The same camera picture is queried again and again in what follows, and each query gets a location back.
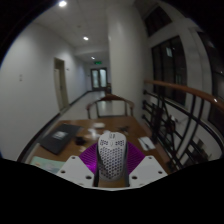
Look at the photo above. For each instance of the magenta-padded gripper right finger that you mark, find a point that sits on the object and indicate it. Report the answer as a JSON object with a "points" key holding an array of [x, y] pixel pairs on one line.
{"points": [[148, 170]]}

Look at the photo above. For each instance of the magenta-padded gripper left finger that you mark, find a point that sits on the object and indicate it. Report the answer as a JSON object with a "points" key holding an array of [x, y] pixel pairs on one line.
{"points": [[75, 170]]}

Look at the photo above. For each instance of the white honeycomb computer mouse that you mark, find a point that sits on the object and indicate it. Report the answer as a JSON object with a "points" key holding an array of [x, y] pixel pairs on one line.
{"points": [[112, 156]]}

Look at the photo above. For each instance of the black power adapter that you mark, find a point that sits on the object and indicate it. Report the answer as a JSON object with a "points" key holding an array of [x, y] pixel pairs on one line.
{"points": [[80, 140]]}

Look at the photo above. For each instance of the dark closed laptop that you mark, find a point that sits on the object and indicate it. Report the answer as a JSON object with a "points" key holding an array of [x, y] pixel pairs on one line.
{"points": [[60, 137]]}

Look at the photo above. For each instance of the black railing with wooden handrail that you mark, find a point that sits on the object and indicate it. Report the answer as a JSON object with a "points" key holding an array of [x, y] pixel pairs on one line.
{"points": [[180, 133]]}

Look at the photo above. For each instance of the small white box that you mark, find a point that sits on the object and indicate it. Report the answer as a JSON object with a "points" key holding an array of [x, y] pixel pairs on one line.
{"points": [[99, 125]]}

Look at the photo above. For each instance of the wooden armchair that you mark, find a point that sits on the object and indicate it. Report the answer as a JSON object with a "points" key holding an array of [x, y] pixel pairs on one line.
{"points": [[110, 97]]}

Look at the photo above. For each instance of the white side door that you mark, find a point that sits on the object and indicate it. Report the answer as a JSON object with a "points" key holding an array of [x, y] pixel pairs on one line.
{"points": [[61, 83]]}

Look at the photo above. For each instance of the glass double door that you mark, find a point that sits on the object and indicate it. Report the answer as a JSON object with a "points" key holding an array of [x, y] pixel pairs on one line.
{"points": [[99, 79]]}

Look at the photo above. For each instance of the dark framed window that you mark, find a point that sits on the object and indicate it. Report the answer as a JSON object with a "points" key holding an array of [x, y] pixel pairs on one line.
{"points": [[170, 70]]}

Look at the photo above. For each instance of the green exit sign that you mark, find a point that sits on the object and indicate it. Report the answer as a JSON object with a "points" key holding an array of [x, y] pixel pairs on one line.
{"points": [[97, 61]]}

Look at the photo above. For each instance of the recessed ceiling lights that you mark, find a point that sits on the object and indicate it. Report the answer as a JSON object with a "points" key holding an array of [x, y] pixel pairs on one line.
{"points": [[62, 3]]}

